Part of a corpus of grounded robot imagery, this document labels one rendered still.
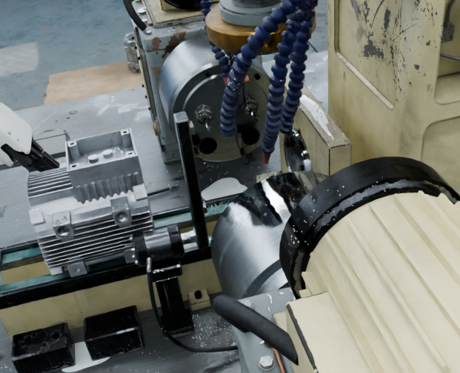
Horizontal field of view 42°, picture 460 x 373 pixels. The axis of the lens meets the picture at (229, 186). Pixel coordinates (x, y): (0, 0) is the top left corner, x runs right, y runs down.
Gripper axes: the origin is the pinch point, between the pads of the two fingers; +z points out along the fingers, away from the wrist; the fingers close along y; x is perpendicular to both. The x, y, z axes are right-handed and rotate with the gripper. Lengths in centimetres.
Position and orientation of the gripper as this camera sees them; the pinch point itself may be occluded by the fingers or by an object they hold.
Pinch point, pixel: (46, 164)
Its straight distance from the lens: 114.6
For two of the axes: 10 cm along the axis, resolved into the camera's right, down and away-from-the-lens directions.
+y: 2.3, 5.6, -8.0
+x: 7.9, -5.9, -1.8
